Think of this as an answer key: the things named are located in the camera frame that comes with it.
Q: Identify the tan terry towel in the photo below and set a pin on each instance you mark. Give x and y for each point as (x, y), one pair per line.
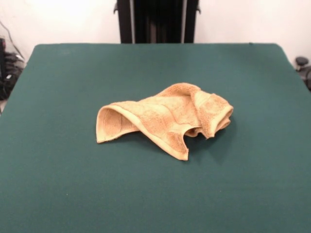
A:
(158, 114)

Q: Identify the dark green table cloth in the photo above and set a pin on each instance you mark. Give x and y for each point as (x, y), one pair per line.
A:
(73, 182)

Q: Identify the black equipment pile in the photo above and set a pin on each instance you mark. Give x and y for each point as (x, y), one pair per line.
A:
(9, 80)

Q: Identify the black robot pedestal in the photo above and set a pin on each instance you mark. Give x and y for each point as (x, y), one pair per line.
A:
(158, 21)

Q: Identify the dark pedestal leg with knob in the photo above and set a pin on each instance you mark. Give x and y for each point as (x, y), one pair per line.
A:
(301, 61)

